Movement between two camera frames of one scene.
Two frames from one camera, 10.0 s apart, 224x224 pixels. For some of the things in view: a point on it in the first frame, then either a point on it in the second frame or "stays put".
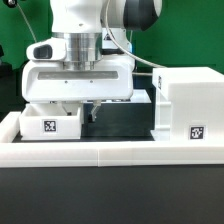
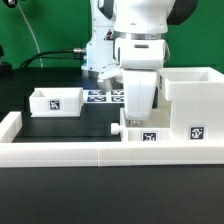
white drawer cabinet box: (189, 104) stays put
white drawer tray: (48, 121) → (156, 129)
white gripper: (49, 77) → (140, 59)
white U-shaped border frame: (102, 153) stays put
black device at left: (6, 69) stays put
